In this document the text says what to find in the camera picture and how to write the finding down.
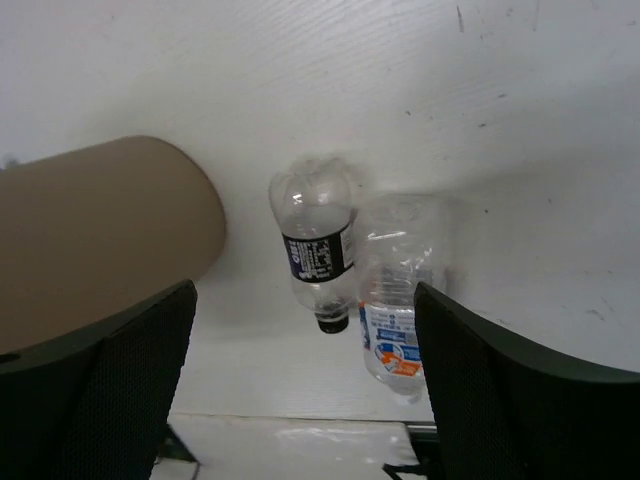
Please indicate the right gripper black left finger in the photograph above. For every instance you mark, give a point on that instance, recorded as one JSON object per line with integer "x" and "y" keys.
{"x": 94, "y": 403}

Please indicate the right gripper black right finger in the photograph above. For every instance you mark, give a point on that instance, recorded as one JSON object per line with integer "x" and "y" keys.
{"x": 506, "y": 407}

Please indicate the beige round waste bin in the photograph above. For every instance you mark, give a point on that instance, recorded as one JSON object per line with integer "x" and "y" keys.
{"x": 89, "y": 233}

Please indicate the clear bottle blue orange label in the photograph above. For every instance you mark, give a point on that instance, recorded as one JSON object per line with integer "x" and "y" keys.
{"x": 401, "y": 241}

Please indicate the clear bottle black label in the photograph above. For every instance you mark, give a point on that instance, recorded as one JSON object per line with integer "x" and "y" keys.
{"x": 312, "y": 205}

